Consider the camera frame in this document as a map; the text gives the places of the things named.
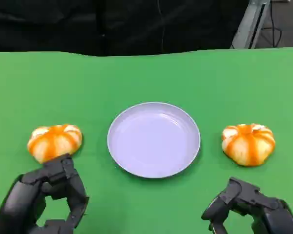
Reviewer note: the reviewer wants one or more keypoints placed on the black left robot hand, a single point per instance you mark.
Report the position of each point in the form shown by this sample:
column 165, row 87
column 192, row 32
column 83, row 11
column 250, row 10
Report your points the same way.
column 24, row 192

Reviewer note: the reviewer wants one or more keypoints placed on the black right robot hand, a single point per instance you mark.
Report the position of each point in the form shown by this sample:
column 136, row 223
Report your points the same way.
column 263, row 207

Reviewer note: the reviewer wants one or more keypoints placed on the orange and white bread roll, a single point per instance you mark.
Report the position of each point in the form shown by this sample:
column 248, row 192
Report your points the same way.
column 54, row 142
column 249, row 146

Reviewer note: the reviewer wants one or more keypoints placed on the lilac plate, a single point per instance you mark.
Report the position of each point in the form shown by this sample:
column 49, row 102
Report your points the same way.
column 153, row 141

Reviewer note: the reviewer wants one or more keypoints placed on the green table cloth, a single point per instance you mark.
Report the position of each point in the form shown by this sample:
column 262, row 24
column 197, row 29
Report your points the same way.
column 146, row 80

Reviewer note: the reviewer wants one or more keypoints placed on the black backdrop curtain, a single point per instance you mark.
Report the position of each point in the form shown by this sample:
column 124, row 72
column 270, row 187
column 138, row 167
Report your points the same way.
column 112, row 24

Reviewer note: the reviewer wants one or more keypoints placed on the grey metal frame post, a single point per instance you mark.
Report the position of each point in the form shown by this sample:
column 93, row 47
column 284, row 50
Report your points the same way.
column 251, row 24

